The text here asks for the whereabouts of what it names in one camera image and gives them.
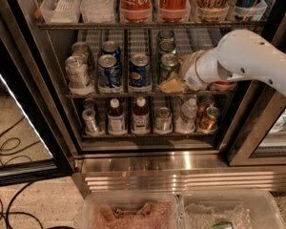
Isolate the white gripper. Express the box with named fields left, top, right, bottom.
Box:
left=159, top=50, right=208, bottom=93

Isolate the green soda can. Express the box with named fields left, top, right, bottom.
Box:
left=157, top=41, right=176, bottom=60
left=156, top=30, right=175, bottom=44
left=158, top=53, right=180, bottom=84

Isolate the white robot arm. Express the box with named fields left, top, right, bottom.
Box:
left=159, top=30, right=286, bottom=96

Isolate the front blue pepsi can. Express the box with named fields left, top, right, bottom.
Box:
left=129, top=53, right=151, bottom=88

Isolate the rear gold can bottom shelf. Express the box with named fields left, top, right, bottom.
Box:
left=197, top=94, right=215, bottom=117

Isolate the gold can shelf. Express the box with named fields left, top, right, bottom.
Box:
left=199, top=106, right=220, bottom=131
left=197, top=94, right=215, bottom=117

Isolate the front red cola can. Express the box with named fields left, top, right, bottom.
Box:
left=211, top=82, right=236, bottom=92

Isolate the silver can bottom shelf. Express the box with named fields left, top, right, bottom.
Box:
left=155, top=107, right=172, bottom=132

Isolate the front gold can bottom shelf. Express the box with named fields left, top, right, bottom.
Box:
left=199, top=106, right=220, bottom=131

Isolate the right tall coca-cola can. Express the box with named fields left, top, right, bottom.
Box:
left=159, top=0, right=187, bottom=22

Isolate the tall coca-cola can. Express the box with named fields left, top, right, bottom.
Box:
left=121, top=0, right=151, bottom=23
left=159, top=0, right=187, bottom=22

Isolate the stainless steel fridge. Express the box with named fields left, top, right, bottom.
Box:
left=0, top=0, right=286, bottom=199

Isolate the blue white soda can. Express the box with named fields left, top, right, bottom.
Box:
left=97, top=54, right=121, bottom=89

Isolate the rear blue soda can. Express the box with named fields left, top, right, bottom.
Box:
left=102, top=40, right=121, bottom=61

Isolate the left tall coca-cola can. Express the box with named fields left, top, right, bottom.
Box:
left=121, top=0, right=151, bottom=23

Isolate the rear silver slim can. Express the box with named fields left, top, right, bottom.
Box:
left=83, top=97, right=96, bottom=110

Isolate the silver slim can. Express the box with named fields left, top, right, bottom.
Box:
left=83, top=97, right=96, bottom=110
left=82, top=108, right=100, bottom=133

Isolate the front silver slim can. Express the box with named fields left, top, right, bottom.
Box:
left=82, top=108, right=100, bottom=133

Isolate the front white soda can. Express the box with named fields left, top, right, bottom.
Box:
left=65, top=55, right=91, bottom=89

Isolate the tall blue gold can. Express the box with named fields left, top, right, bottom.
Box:
left=235, top=0, right=260, bottom=21

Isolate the rear white soda can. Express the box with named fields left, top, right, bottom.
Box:
left=71, top=42, right=92, bottom=67

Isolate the right glass fridge door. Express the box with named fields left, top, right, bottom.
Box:
left=225, top=0, right=286, bottom=166

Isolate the empty clear tray top shelf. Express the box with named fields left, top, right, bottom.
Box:
left=40, top=0, right=81, bottom=24

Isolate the green can in bin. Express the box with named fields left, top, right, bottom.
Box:
left=211, top=221, right=234, bottom=229

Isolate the open glass fridge door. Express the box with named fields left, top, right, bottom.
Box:
left=0, top=0, right=74, bottom=186

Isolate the clear water bottle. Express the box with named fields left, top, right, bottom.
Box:
left=176, top=98, right=197, bottom=134

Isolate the right brown drink bottle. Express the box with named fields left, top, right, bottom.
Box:
left=133, top=97, right=150, bottom=135

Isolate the brown drink bottle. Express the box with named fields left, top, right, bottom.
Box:
left=133, top=97, right=150, bottom=135
left=107, top=98, right=126, bottom=134

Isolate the left brown drink bottle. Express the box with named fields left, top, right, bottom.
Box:
left=107, top=98, right=126, bottom=134

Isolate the right clear plastic bin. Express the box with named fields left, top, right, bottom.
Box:
left=180, top=189, right=286, bottom=229

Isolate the clear plastic bin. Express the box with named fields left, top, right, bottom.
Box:
left=180, top=189, right=286, bottom=229
left=81, top=191, right=181, bottom=229

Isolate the pink bubble wrap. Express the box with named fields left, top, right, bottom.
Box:
left=92, top=201, right=176, bottom=229

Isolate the clear bubble wrap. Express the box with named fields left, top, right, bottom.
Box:
left=185, top=203, right=253, bottom=229

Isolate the left clear plastic bin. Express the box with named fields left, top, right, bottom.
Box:
left=81, top=191, right=181, bottom=229

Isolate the black floor cable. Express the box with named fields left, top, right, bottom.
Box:
left=0, top=95, right=76, bottom=229

